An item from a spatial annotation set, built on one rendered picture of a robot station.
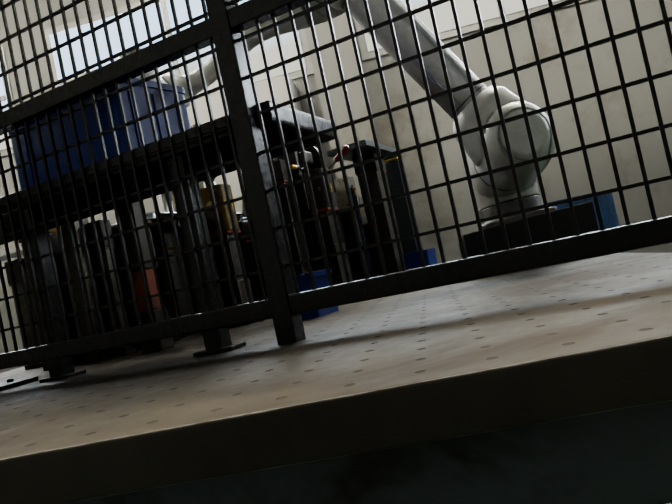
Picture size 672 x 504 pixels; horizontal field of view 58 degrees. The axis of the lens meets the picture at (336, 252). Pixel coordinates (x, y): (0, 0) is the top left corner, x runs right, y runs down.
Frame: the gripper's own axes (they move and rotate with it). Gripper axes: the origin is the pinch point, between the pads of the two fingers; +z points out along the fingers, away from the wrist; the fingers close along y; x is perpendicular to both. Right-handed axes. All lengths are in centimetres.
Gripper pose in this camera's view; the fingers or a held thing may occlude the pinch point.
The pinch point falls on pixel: (163, 203)
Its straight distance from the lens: 166.4
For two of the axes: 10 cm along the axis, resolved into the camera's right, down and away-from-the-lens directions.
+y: -8.9, 2.0, 4.1
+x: -4.1, 0.5, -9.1
